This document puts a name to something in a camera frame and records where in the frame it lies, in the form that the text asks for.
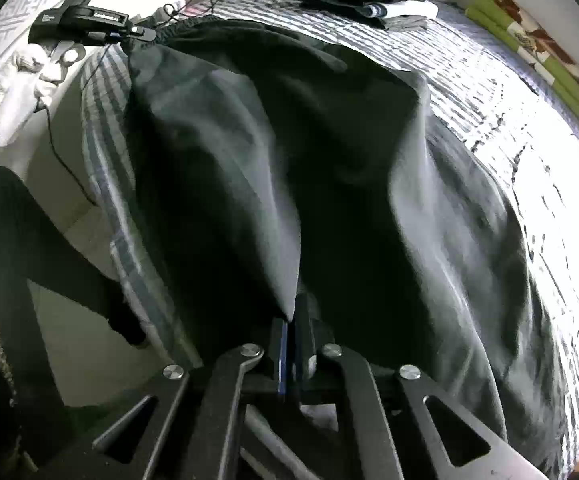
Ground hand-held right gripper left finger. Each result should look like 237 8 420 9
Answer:
34 317 291 480

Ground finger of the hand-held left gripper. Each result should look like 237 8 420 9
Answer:
118 24 158 44

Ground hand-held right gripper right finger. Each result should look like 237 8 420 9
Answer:
292 292 550 480

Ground dark green pants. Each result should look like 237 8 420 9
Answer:
124 17 567 480

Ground person's left forearm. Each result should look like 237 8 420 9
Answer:
0 80 45 148

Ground person's leg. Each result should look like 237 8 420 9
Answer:
0 165 149 480

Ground light grey folded garment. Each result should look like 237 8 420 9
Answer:
364 1 440 31

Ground striped bed sheet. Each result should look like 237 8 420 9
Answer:
79 0 579 480

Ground green patterned pillow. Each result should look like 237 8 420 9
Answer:
464 0 579 122

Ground black charger cable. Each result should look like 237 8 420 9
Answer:
152 0 216 25

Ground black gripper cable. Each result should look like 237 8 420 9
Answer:
44 45 115 207

